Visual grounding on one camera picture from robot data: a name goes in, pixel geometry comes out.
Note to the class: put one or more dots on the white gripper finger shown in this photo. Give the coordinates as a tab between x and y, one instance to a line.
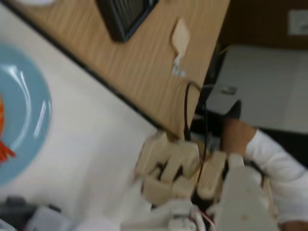
240	204
183	216

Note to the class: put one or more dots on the shrimp nigiri sushi toy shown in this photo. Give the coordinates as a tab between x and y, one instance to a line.
6	154

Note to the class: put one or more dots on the white sleeved forearm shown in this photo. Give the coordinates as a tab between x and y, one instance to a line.
276	163

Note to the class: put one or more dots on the blue round dish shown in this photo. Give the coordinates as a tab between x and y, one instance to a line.
29	96

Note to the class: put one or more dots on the person's hand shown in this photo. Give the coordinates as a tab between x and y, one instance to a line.
237	136

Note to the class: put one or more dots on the grey computer case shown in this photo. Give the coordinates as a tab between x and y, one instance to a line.
216	102

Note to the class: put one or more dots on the wooden desk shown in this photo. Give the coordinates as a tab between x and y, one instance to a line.
132	67

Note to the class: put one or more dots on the beige paper tag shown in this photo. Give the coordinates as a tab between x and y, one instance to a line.
181	36

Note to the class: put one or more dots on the brown cabinet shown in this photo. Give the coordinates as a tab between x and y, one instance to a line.
252	24

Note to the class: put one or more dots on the white paper label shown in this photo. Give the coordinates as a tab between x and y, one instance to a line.
298	22

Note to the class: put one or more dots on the black ribbed device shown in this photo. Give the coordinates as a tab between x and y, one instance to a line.
120	19

